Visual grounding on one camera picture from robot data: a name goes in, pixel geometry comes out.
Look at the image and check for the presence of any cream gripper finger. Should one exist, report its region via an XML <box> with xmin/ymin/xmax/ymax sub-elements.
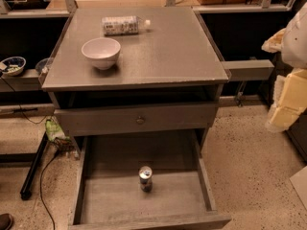
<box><xmin>265</xmin><ymin>69</ymin><xmax>307</xmax><ymax>133</ymax></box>
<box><xmin>261</xmin><ymin>28</ymin><xmax>286</xmax><ymax>53</ymax></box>

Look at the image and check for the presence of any redbull can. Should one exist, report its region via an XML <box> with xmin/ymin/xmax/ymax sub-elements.
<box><xmin>138</xmin><ymin>166</ymin><xmax>153</xmax><ymax>193</ymax></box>

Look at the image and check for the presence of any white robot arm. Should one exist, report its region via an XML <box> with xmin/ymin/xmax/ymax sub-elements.
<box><xmin>261</xmin><ymin>3</ymin><xmax>307</xmax><ymax>132</ymax></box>

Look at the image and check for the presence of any grey drawer cabinet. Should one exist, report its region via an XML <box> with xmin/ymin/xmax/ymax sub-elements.
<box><xmin>42</xmin><ymin>7</ymin><xmax>228</xmax><ymax>150</ymax></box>

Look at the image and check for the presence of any open bottom drawer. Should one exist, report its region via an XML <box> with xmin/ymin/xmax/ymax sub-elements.
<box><xmin>68</xmin><ymin>130</ymin><xmax>231</xmax><ymax>230</ymax></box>

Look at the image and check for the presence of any closed drawer with knob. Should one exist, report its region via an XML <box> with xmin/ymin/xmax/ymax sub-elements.
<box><xmin>55</xmin><ymin>102</ymin><xmax>217</xmax><ymax>136</ymax></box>

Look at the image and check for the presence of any grey side shelf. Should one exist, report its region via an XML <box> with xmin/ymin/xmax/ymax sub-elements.
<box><xmin>222</xmin><ymin>59</ymin><xmax>274</xmax><ymax>81</ymax></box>

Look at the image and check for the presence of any plastic water bottle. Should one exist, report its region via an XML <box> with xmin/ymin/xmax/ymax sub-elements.
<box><xmin>102</xmin><ymin>15</ymin><xmax>151</xmax><ymax>35</ymax></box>

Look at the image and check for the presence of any white bowl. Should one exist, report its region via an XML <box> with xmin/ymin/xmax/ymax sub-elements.
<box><xmin>82</xmin><ymin>37</ymin><xmax>121</xmax><ymax>70</ymax></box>

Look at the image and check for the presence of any small glass bowl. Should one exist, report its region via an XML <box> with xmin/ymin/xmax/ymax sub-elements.
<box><xmin>35</xmin><ymin>57</ymin><xmax>54</xmax><ymax>74</ymax></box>

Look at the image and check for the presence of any green snack bag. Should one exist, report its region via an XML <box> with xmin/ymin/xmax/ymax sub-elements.
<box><xmin>45</xmin><ymin>119</ymin><xmax>68</xmax><ymax>142</ymax></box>

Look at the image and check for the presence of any blue patterned bowl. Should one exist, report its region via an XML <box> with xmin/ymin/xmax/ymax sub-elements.
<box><xmin>0</xmin><ymin>57</ymin><xmax>26</xmax><ymax>77</ymax></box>

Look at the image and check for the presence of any black metal bar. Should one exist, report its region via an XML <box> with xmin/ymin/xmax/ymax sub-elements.
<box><xmin>20</xmin><ymin>134</ymin><xmax>48</xmax><ymax>200</ymax></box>

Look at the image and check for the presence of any brown shoe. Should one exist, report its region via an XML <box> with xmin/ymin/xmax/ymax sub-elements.
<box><xmin>0</xmin><ymin>213</ymin><xmax>13</xmax><ymax>230</ymax></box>

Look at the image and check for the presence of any black floor cable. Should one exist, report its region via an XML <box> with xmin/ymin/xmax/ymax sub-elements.
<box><xmin>38</xmin><ymin>149</ymin><xmax>61</xmax><ymax>230</ymax></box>

